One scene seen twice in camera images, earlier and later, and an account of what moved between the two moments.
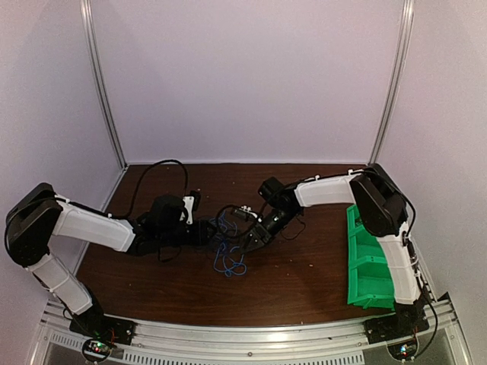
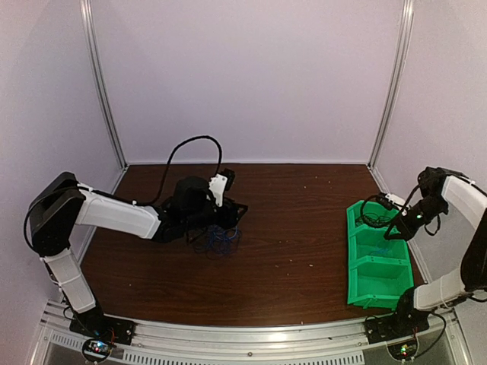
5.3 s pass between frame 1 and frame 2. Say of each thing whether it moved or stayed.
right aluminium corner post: stayed
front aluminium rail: stayed
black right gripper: moved
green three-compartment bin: stayed
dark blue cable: moved
